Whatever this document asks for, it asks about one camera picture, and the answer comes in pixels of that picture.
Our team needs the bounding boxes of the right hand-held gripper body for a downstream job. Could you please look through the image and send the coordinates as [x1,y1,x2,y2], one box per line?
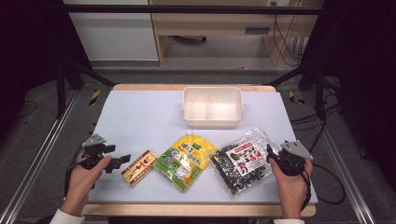
[276,139,315,177]

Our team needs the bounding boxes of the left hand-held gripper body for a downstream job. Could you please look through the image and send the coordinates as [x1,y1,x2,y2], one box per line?
[81,133,108,171]

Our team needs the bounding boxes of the small yellow and red box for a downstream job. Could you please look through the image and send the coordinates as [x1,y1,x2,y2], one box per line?
[120,149,159,188]

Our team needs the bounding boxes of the clear dried seaweed packet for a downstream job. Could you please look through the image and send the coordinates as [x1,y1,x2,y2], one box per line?
[209,127,282,198]

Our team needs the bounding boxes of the yellow spout pouch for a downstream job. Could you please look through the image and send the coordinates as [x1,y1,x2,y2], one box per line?
[152,129,219,192]

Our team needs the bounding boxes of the cream plastic divided container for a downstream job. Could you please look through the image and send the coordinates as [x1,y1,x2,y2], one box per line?
[181,86,244,128]

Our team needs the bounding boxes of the person's left hand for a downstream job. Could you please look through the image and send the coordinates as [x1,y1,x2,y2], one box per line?
[60,150,112,217]

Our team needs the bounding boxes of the person's right hand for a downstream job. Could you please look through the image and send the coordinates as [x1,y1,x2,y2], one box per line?
[268,157,314,219]

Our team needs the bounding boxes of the black metal stand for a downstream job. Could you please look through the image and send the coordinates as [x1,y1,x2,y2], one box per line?
[55,59,117,119]
[268,60,328,121]

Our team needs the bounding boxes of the black curtain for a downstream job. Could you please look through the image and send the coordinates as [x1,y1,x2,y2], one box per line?
[0,0,93,141]
[298,0,396,190]

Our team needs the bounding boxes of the white cabinet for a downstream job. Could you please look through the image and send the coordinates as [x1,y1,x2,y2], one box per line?
[63,0,160,63]

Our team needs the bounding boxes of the wooden desk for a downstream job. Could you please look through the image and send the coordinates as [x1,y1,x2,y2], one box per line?
[148,0,325,67]

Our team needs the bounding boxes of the black floor cables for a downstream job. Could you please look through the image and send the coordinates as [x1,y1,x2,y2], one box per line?
[290,77,344,153]

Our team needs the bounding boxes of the aluminium floor rail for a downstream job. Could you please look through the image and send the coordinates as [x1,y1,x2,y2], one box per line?
[302,90,378,224]
[0,89,79,224]

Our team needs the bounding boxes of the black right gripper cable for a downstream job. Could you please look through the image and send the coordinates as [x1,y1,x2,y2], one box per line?
[300,162,347,213]

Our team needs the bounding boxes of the thin black floor cable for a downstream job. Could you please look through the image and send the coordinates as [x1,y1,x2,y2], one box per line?
[17,99,38,119]

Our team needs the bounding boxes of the black desk cables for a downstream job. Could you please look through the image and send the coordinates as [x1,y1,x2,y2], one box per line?
[270,1,309,67]

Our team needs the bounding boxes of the black horizontal frame bar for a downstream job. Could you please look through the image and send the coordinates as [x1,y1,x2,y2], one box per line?
[62,4,323,16]

